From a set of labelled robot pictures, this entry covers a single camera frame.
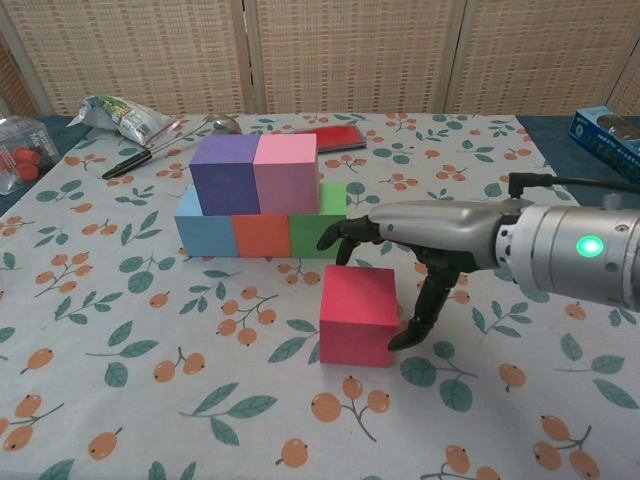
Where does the red ink stamp pad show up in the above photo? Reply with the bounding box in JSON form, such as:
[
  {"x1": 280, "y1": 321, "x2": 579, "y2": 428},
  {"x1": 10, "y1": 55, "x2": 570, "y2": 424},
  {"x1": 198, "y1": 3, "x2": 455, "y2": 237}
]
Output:
[{"x1": 304, "y1": 124, "x2": 368, "y2": 154}]

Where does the bamboo folding screen panel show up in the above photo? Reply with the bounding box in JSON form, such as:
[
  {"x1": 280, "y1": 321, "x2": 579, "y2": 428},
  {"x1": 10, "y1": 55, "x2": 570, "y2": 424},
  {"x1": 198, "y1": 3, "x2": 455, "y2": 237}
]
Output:
[
  {"x1": 447, "y1": 0, "x2": 626, "y2": 117},
  {"x1": 247, "y1": 0, "x2": 461, "y2": 116},
  {"x1": 0, "y1": 0, "x2": 254, "y2": 116},
  {"x1": 612, "y1": 54, "x2": 640, "y2": 116}
]

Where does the orange foam cube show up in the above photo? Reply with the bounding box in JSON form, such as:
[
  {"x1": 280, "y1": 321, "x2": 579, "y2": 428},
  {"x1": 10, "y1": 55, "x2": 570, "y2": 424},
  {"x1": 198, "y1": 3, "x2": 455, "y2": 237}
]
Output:
[{"x1": 231, "y1": 213, "x2": 294, "y2": 259}]

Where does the red foam cube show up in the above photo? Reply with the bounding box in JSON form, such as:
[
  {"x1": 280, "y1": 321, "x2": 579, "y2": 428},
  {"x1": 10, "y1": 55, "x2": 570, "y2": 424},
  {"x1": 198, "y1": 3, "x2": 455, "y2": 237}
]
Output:
[{"x1": 318, "y1": 264, "x2": 400, "y2": 369}]

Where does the green foam cube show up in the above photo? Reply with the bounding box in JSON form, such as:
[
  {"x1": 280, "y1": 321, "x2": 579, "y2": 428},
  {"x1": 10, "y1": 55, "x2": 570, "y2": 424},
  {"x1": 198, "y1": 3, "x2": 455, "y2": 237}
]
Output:
[{"x1": 288, "y1": 182, "x2": 350, "y2": 260}]

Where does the purple foam cube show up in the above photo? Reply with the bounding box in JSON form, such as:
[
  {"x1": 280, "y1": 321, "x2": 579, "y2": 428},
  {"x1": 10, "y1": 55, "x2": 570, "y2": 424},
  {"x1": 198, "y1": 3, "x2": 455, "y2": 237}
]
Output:
[{"x1": 189, "y1": 134, "x2": 264, "y2": 217}]

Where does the metal ladle black handle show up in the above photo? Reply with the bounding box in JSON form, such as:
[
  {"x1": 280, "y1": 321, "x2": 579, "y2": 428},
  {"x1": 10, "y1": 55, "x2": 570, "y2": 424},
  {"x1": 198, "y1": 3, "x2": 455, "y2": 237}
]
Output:
[{"x1": 101, "y1": 113, "x2": 244, "y2": 180}]

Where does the blue cookie box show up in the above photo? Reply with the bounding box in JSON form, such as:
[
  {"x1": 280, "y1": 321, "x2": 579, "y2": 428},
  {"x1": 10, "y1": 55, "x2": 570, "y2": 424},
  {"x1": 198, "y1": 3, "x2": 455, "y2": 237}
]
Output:
[{"x1": 569, "y1": 105, "x2": 640, "y2": 185}]

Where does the light blue foam cube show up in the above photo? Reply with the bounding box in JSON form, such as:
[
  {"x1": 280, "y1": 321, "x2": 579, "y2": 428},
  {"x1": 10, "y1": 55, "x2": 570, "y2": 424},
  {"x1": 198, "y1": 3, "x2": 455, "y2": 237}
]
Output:
[{"x1": 173, "y1": 185, "x2": 239, "y2": 259}]

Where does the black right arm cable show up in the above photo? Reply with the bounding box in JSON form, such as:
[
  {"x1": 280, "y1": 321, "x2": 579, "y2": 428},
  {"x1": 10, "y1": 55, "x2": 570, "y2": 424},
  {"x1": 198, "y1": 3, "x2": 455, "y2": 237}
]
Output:
[{"x1": 507, "y1": 171, "x2": 640, "y2": 200}]

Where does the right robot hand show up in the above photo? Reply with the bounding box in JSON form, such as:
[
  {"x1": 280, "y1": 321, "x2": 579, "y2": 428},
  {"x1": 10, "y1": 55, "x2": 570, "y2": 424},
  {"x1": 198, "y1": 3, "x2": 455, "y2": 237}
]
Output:
[{"x1": 315, "y1": 199, "x2": 524, "y2": 354}]

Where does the plastic bag with red caps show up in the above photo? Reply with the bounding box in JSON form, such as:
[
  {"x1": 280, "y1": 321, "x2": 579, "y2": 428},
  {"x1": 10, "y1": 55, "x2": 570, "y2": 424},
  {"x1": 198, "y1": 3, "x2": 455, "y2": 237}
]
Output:
[{"x1": 0, "y1": 115, "x2": 61, "y2": 196}]

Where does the light pink foam cube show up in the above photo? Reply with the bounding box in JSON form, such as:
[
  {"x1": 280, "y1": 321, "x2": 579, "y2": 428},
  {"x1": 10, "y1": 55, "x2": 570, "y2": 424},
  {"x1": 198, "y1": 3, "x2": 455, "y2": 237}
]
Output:
[{"x1": 252, "y1": 132, "x2": 321, "y2": 215}]

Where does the floral tablecloth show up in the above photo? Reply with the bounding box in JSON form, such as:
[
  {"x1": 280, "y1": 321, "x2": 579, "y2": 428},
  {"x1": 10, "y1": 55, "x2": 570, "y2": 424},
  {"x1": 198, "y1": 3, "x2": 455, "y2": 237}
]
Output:
[{"x1": 0, "y1": 112, "x2": 640, "y2": 480}]

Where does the crumpled snack bag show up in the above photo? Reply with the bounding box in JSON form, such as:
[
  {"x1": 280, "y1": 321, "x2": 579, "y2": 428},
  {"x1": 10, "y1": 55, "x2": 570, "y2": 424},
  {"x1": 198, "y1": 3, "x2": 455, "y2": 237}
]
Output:
[{"x1": 69, "y1": 94, "x2": 187, "y2": 150}]

